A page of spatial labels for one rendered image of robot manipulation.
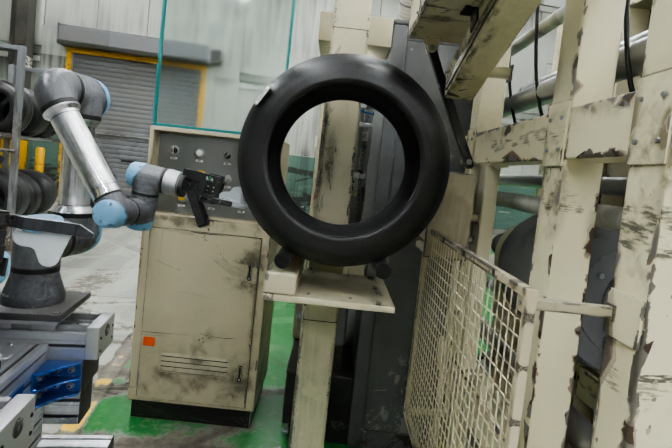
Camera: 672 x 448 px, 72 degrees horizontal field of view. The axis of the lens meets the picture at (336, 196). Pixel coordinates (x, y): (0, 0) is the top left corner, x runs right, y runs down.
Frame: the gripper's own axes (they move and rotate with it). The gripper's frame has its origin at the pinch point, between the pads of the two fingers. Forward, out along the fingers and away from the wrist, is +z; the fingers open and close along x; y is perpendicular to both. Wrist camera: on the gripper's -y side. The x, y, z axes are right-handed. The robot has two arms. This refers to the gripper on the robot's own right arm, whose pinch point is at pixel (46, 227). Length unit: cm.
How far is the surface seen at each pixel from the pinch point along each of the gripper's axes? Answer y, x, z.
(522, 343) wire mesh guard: 10, -44, 57
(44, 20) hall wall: -345, -673, -833
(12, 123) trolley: -55, -259, -336
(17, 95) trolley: -77, -249, -325
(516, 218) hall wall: -102, -1181, 161
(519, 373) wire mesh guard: 15, -44, 57
